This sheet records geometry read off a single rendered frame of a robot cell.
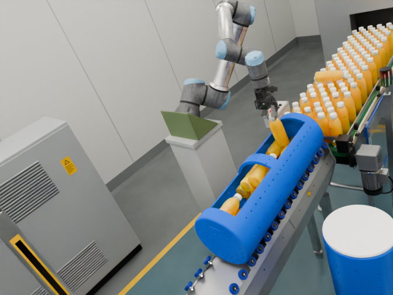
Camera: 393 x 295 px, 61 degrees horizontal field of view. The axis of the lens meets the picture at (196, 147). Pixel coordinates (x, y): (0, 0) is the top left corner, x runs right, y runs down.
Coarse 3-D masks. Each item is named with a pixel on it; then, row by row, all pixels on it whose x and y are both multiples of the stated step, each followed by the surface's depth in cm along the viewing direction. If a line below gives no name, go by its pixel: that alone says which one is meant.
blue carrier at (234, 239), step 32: (288, 128) 201; (320, 128) 187; (256, 160) 166; (288, 160) 166; (224, 192) 170; (256, 192) 151; (288, 192) 164; (224, 224) 139; (256, 224) 144; (224, 256) 155
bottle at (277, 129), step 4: (276, 120) 184; (272, 124) 184; (276, 124) 183; (280, 124) 184; (272, 128) 185; (276, 128) 184; (280, 128) 185; (272, 132) 189; (276, 132) 186; (280, 132) 186; (284, 132) 188; (276, 136) 189; (280, 136) 188; (284, 136) 189; (276, 140) 192; (280, 140) 190; (284, 140) 190; (288, 140) 192; (280, 144) 192; (284, 144) 192
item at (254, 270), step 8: (328, 152) 203; (320, 160) 197; (312, 176) 189; (304, 184) 184; (304, 192) 182; (296, 200) 177; (288, 216) 171; (280, 224) 167; (280, 232) 165; (272, 240) 161; (264, 248) 157; (264, 256) 156; (256, 264) 152; (256, 272) 151; (240, 280) 147; (248, 280) 147; (240, 288) 144
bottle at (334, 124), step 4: (336, 116) 200; (332, 120) 200; (336, 120) 199; (328, 124) 204; (332, 124) 200; (336, 124) 199; (340, 124) 200; (332, 128) 202; (336, 128) 201; (340, 128) 201; (332, 132) 203; (336, 132) 202; (340, 132) 202; (332, 140) 207; (332, 144) 209
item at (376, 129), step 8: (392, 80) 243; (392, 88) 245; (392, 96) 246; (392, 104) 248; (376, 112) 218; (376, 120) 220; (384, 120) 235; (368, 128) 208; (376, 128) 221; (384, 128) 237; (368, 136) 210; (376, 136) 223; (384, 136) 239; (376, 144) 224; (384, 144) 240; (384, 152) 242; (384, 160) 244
